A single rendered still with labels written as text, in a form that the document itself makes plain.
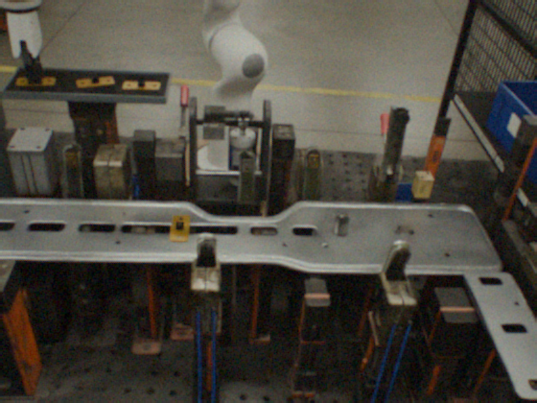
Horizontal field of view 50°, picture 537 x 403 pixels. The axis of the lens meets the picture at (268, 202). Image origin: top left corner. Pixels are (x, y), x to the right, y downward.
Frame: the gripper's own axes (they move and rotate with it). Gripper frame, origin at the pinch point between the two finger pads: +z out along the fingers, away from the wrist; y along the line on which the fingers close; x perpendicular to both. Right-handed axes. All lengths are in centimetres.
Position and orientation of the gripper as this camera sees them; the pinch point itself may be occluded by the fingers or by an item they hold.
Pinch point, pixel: (35, 72)
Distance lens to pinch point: 146.6
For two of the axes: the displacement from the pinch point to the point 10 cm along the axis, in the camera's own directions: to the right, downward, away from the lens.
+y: 1.6, 6.1, -7.8
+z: -0.6, 7.9, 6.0
